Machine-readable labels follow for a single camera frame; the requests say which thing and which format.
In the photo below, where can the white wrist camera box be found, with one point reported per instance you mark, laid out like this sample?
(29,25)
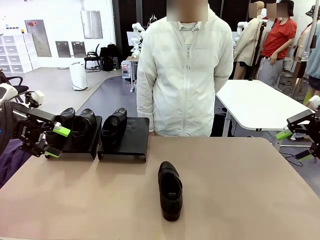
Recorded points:
(315,102)
(39,96)

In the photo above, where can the mannequin in red shirt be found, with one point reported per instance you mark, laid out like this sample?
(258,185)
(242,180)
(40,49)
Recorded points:
(278,37)

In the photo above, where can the black leather loafer shoe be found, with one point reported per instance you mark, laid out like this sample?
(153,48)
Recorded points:
(112,130)
(170,197)
(67,116)
(83,130)

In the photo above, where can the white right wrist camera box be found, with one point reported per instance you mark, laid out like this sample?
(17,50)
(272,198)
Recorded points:
(315,102)

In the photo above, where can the black armchair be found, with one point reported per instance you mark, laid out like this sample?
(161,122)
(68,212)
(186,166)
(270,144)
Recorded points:
(21,88)

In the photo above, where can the white storage drawers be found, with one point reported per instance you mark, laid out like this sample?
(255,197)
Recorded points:
(15,55)

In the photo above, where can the tall metal wall panel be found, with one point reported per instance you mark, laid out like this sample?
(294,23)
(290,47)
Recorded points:
(38,40)

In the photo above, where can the white desk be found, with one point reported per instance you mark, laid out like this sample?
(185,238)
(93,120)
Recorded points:
(255,105)

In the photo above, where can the white air purifier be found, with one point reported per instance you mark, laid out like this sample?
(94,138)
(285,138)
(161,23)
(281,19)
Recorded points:
(78,77)

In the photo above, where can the black tripod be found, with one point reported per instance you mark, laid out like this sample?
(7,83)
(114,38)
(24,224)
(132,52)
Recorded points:
(257,52)

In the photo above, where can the black office chair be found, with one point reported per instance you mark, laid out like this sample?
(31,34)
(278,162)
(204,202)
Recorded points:
(91,60)

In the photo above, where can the computer tower with lights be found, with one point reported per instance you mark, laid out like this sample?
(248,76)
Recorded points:
(125,70)

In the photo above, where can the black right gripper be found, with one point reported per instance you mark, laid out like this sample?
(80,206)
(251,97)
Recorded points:
(316,132)

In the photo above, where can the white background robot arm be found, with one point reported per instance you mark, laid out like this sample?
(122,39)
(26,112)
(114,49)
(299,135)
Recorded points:
(136,40)
(240,27)

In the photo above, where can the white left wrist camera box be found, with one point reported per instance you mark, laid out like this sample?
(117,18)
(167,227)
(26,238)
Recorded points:
(39,96)

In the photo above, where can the small metal wall panel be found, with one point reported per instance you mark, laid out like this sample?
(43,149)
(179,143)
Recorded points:
(63,49)
(78,49)

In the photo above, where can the metal wall cabinet door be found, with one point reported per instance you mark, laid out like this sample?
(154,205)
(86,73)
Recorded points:
(92,25)

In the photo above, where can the black bag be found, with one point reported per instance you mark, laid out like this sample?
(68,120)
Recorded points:
(107,62)

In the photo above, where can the black shoe stand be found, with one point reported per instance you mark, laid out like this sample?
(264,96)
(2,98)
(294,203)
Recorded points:
(135,140)
(80,152)

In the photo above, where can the dark hat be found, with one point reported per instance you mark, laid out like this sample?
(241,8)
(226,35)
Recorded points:
(313,11)

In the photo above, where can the purple cloth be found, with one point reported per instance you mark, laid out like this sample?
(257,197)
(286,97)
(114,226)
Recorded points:
(10,165)

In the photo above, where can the person in white jacket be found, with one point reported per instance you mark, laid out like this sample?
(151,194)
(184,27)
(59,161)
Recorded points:
(182,87)

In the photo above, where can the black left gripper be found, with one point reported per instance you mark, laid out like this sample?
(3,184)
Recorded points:
(25,132)

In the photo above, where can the black backpack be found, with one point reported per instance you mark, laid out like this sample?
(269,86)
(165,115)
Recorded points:
(112,50)

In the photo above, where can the white clothes rack pole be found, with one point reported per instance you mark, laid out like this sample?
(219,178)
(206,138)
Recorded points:
(305,55)

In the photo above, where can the light blue garment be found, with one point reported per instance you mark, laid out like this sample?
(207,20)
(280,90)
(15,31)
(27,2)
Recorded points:
(315,62)

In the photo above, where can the small wooden desk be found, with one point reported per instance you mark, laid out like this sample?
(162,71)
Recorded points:
(132,60)

